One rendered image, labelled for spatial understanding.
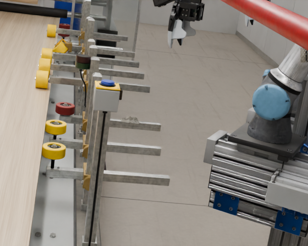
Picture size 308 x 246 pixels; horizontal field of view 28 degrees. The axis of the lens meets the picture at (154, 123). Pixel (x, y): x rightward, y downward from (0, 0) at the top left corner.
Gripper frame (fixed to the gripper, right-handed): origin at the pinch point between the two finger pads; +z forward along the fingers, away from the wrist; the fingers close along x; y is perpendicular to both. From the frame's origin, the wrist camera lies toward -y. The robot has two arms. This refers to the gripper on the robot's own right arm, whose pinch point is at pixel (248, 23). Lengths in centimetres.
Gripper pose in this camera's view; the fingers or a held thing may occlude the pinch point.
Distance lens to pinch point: 279.5
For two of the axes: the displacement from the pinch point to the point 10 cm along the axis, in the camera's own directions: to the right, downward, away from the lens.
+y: 9.0, 2.4, -3.7
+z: -1.3, 9.4, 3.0
